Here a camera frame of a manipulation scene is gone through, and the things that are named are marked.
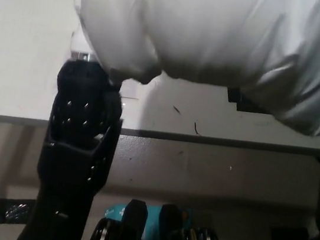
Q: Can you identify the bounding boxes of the black perforated floor marker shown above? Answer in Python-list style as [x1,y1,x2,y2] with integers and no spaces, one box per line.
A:
[0,195,38,226]

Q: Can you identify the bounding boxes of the dark thin wire scrap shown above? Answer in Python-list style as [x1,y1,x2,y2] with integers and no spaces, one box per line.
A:
[192,121,203,136]

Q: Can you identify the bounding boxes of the white square pillow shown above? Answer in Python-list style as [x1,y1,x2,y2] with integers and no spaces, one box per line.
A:
[54,0,320,138]

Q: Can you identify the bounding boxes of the black robot torso teal top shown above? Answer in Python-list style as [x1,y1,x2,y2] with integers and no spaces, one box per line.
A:
[86,193,233,240]

